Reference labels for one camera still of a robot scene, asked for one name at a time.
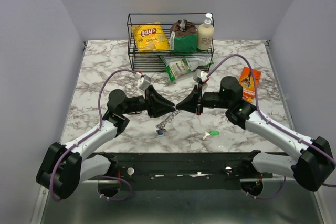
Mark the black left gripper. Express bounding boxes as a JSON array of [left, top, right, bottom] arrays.
[[122, 84, 176, 118]]

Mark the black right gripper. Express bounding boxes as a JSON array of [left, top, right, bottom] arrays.
[[176, 83, 231, 116]]

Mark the silver keyring disc with rings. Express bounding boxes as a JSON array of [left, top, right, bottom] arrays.
[[155, 110, 181, 133]]

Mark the blue key tag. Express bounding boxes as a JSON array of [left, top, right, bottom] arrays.
[[157, 129, 165, 135]]

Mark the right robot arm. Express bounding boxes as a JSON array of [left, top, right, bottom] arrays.
[[176, 76, 335, 191]]

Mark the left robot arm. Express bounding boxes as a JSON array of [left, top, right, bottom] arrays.
[[36, 85, 175, 202]]

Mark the green white snack bag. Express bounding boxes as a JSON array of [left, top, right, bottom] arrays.
[[159, 56, 213, 82]]

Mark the orange razor box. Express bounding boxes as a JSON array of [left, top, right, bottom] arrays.
[[239, 67, 255, 103]]

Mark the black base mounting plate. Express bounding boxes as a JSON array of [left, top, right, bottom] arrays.
[[88, 151, 272, 195]]

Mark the yellow Lays chips bag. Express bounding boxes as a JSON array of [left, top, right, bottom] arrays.
[[131, 22, 170, 53]]

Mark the green brown paper bag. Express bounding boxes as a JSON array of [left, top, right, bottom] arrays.
[[170, 19, 197, 54]]

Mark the cream lotion pump bottle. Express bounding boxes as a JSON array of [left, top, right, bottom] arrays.
[[197, 13, 214, 51]]

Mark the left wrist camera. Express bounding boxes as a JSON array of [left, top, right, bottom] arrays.
[[137, 75, 151, 91]]

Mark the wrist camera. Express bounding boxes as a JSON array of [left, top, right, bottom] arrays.
[[137, 75, 151, 91], [193, 69, 208, 83]]

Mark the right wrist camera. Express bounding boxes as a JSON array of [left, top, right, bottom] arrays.
[[193, 69, 208, 83]]

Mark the black wire rack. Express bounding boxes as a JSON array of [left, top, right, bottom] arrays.
[[127, 13, 214, 72]]

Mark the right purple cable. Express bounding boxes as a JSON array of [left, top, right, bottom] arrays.
[[206, 54, 336, 199]]

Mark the purple cable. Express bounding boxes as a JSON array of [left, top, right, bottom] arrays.
[[49, 69, 142, 202], [206, 54, 336, 199]]

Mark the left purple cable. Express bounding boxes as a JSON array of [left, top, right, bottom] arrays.
[[49, 69, 142, 202]]

